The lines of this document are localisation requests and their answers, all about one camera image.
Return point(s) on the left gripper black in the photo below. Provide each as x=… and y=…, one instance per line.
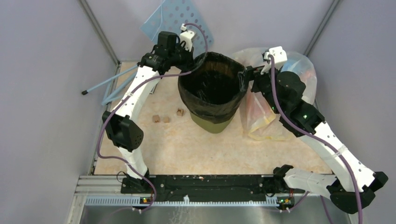
x=189, y=62

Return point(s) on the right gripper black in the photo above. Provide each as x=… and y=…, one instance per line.
x=254, y=73

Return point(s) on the yellow translucent trash bag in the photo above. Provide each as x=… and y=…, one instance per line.
x=258, y=120

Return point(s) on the black trash bag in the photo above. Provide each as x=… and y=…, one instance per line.
x=215, y=90

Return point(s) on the green mesh trash bin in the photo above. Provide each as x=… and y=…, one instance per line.
x=209, y=126

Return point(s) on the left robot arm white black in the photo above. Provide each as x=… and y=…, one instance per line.
x=171, y=50

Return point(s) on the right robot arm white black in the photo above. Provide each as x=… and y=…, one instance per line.
x=351, y=186

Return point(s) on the clear trash bag with waste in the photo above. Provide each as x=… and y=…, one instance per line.
x=297, y=63

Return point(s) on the light blue perforated board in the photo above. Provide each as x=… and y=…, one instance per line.
x=170, y=15

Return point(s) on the small wooden cube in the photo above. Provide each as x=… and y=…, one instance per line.
x=156, y=119
x=166, y=119

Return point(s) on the light blue tripod stand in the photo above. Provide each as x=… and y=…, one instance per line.
x=112, y=91

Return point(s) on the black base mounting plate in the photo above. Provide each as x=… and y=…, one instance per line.
x=206, y=188

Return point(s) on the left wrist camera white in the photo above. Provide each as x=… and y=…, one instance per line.
x=186, y=38

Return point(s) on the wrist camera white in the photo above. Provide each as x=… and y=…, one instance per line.
x=276, y=55
x=186, y=38

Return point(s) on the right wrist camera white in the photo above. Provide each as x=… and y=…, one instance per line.
x=276, y=55

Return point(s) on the grey slotted cable duct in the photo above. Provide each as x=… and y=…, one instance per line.
x=137, y=201

